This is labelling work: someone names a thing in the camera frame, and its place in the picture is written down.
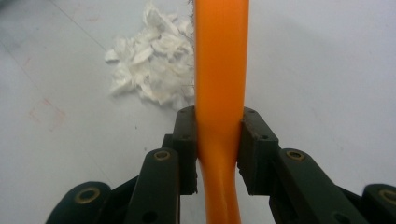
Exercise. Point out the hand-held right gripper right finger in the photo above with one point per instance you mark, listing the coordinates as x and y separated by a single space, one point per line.
299 186

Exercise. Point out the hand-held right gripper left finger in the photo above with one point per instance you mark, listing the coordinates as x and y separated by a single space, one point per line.
155 186

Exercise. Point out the pile of white paper scraps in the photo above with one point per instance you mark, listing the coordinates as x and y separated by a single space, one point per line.
149 68

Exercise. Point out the orange brush with grey bristles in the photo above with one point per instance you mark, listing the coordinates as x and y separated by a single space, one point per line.
221 77

